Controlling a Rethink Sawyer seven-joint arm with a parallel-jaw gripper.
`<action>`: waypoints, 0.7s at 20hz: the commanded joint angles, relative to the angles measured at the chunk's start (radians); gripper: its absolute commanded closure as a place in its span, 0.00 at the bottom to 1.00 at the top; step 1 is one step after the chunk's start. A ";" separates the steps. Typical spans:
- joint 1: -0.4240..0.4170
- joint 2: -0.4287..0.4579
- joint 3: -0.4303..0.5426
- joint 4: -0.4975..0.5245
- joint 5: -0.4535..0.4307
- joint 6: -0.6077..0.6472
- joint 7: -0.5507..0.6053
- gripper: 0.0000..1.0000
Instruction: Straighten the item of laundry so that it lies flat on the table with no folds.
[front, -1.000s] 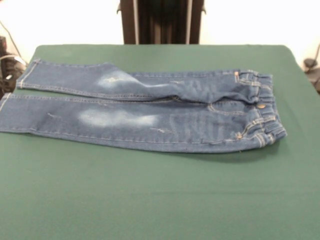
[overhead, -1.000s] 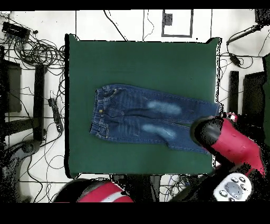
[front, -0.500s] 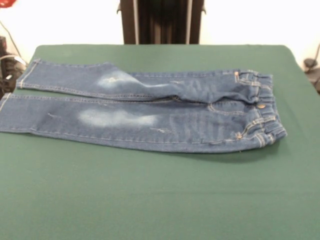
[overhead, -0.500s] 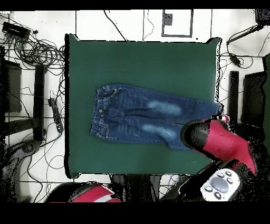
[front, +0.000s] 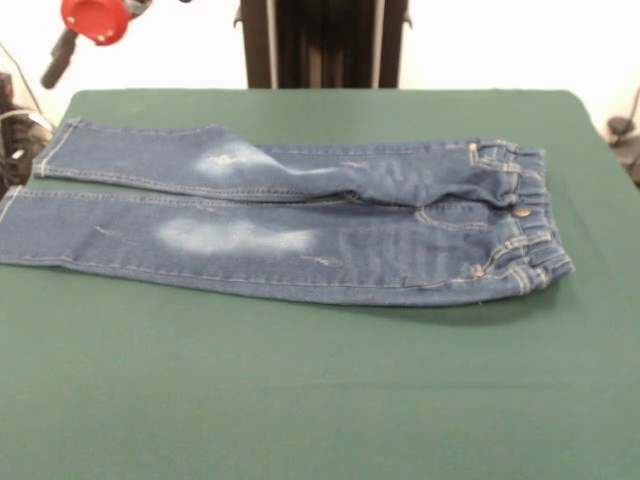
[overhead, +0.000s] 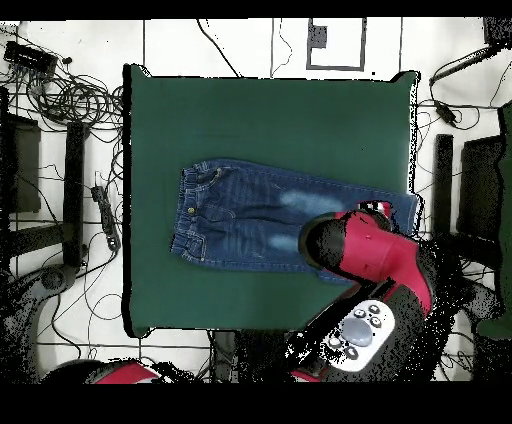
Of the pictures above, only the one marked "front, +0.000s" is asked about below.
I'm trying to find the dark green table cloth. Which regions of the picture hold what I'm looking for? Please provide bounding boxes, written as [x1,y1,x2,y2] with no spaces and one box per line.
[0,87,640,480]

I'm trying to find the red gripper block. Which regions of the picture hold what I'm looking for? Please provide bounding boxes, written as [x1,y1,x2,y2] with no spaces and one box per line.
[39,0,131,91]

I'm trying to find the blue denim jeans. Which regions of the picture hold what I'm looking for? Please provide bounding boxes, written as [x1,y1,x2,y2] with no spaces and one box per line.
[0,117,575,308]

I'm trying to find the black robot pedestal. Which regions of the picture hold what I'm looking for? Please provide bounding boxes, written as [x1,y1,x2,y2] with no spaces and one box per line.
[232,0,415,90]

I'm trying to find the black grey stand base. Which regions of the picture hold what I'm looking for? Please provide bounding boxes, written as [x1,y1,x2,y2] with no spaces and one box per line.
[0,71,57,201]
[606,84,640,190]

